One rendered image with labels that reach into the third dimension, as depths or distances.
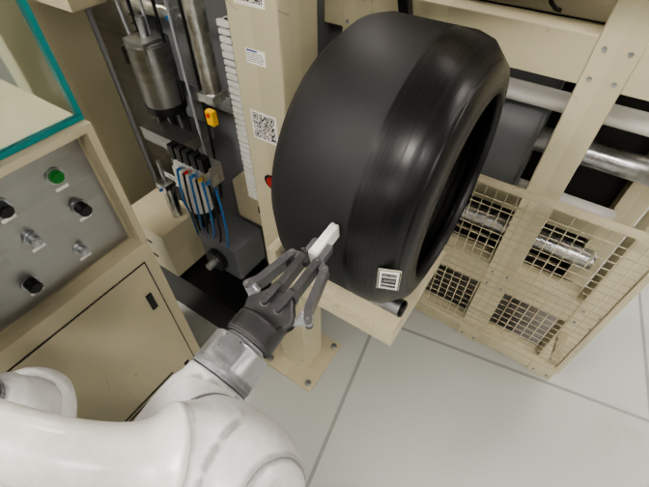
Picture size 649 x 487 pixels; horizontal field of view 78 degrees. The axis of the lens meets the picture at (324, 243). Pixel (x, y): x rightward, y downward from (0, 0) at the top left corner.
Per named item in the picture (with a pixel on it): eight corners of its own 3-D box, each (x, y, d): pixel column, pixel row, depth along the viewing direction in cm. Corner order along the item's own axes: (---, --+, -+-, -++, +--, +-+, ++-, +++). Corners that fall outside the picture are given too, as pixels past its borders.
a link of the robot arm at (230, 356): (183, 349, 52) (213, 313, 55) (205, 371, 59) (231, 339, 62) (235, 387, 49) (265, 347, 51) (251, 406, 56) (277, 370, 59)
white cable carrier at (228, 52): (248, 196, 117) (214, 18, 81) (259, 186, 119) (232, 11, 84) (260, 202, 115) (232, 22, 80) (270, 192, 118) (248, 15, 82)
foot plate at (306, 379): (262, 360, 184) (261, 358, 182) (296, 318, 199) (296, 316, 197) (309, 392, 174) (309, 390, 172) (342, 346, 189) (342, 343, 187)
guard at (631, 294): (350, 269, 182) (360, 134, 130) (352, 266, 183) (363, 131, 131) (557, 374, 148) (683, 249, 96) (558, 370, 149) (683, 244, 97)
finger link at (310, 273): (270, 307, 57) (277, 312, 57) (315, 252, 62) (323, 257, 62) (274, 319, 61) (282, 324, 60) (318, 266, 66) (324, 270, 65)
